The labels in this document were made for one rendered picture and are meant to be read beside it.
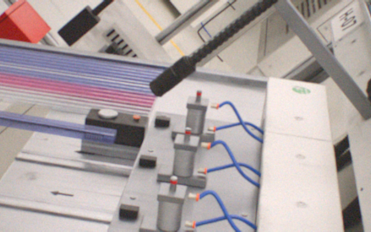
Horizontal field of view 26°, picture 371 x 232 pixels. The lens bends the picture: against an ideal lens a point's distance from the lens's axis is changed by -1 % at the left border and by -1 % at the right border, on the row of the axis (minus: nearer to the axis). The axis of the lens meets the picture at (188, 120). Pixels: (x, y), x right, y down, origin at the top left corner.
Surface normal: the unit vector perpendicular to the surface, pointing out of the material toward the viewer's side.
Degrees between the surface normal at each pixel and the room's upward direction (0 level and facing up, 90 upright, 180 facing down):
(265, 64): 90
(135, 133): 90
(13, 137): 90
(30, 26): 0
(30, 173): 43
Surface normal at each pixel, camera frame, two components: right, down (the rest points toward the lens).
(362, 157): -0.64, -0.73
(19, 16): 0.76, -0.56
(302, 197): 0.11, -0.91
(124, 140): -0.11, 0.38
